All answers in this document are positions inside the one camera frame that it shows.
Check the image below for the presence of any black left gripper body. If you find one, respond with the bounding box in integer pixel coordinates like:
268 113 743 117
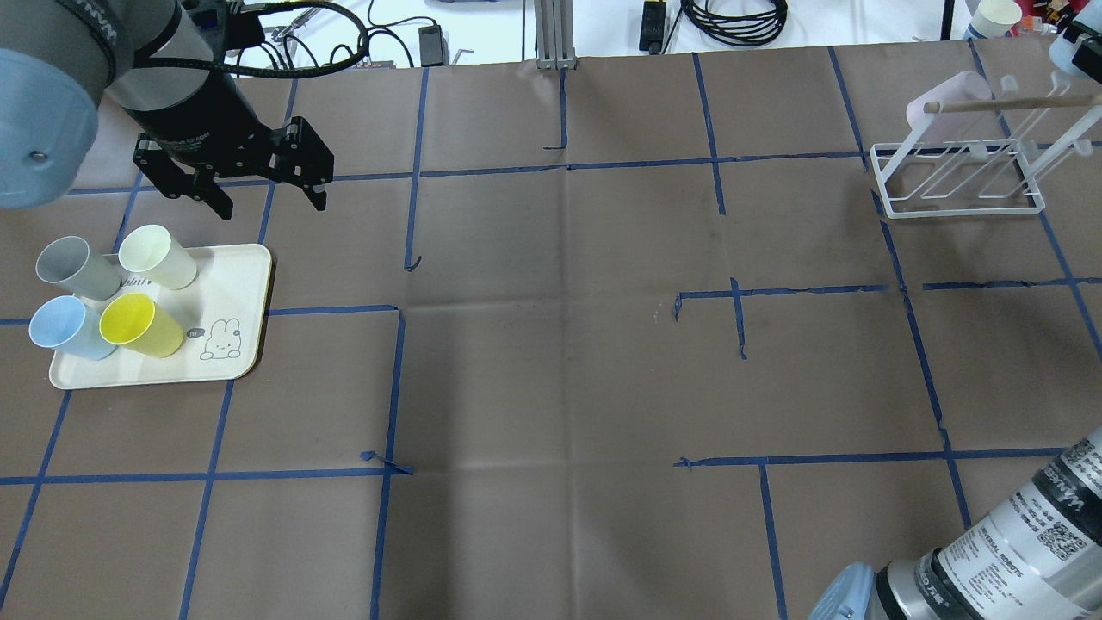
133 86 335 194

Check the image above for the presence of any pink plastic cup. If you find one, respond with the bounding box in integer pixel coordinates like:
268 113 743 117
907 70 995 143

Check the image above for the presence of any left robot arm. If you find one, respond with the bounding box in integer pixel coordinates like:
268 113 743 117
1 1 363 220

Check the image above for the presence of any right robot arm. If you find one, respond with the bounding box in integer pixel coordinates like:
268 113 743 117
810 1 1101 619

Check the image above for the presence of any cream plastic cup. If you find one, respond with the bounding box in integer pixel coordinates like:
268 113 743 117
118 224 198 290

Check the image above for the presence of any yellow plastic cup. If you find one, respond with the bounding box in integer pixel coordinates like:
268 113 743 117
98 293 185 358

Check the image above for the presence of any grey plastic cup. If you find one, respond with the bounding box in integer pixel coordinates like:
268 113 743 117
34 236 122 300

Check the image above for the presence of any light blue plastic cup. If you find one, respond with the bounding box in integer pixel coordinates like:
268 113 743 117
28 295 117 361

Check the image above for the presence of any white paper cup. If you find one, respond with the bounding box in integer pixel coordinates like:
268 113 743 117
963 0 1023 40

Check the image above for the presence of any cream plastic tray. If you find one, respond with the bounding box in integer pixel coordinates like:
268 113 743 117
48 244 273 391

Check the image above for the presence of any black power adapter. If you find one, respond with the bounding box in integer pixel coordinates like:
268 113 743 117
418 24 449 67

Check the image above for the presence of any black power brick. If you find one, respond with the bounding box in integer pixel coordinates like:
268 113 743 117
638 1 666 55

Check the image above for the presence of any aluminium frame post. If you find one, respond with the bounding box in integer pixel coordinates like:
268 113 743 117
534 0 576 70

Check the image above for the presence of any coiled black cable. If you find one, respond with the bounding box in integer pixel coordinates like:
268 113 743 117
680 0 789 47

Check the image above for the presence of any white wire cup rack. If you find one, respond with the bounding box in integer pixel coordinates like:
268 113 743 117
867 70 1099 220

